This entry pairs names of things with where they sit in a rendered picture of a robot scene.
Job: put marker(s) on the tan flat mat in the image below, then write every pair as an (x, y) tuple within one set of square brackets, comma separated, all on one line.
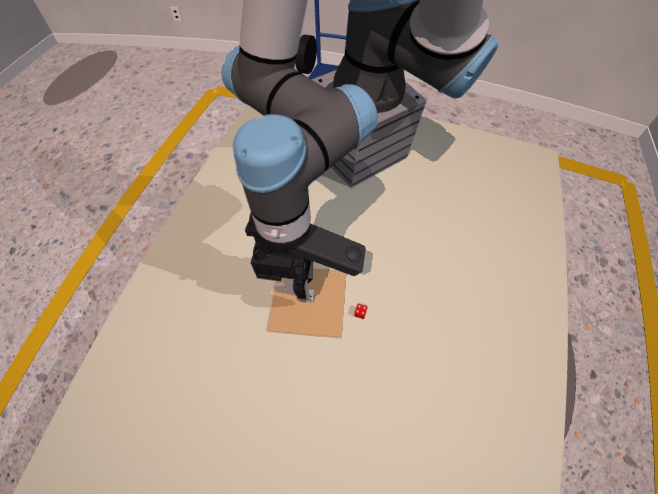
[(323, 317)]

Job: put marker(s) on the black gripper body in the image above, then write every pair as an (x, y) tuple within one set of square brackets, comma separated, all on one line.
[(280, 263)]

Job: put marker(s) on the red die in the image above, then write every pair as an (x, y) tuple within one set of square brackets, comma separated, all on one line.
[(360, 311)]

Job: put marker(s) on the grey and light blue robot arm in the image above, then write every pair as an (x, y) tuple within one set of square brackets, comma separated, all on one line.
[(446, 46)]

